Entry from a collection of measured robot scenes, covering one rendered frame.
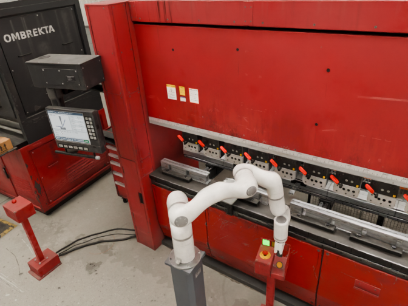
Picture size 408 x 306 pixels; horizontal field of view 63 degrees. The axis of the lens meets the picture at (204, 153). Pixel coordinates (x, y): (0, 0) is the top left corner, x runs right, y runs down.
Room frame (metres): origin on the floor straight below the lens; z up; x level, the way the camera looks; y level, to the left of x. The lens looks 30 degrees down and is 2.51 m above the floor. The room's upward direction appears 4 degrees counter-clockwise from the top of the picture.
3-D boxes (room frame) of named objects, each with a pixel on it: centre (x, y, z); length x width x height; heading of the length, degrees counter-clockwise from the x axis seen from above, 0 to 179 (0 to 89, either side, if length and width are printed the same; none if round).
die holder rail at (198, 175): (2.47, 0.18, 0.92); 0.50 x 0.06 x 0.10; 54
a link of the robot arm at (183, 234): (1.44, 0.16, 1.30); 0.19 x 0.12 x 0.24; 8
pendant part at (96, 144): (2.44, 0.99, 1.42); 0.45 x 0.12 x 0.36; 68
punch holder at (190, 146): (2.39, 0.08, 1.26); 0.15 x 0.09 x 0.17; 54
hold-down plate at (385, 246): (1.50, -1.04, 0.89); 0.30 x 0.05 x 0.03; 54
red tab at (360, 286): (1.40, -0.99, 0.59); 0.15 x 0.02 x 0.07; 54
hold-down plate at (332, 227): (1.74, -0.72, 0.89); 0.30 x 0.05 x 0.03; 54
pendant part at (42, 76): (2.54, 1.00, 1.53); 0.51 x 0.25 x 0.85; 68
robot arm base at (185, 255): (1.41, 0.16, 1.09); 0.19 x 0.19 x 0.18
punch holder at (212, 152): (2.27, -0.08, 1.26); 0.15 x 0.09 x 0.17; 54
